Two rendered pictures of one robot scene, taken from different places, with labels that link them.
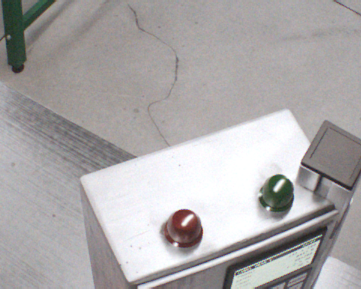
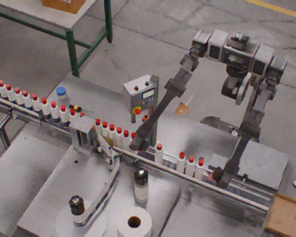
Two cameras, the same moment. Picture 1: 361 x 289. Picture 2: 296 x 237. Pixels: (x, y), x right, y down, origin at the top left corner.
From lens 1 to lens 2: 2.18 m
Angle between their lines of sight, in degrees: 3
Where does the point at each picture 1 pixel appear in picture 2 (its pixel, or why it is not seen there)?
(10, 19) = (73, 65)
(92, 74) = (103, 82)
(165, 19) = (123, 63)
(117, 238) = (128, 90)
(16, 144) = (96, 95)
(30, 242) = (102, 115)
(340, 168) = (154, 80)
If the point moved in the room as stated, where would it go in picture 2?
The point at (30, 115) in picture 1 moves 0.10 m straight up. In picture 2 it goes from (98, 88) to (96, 79)
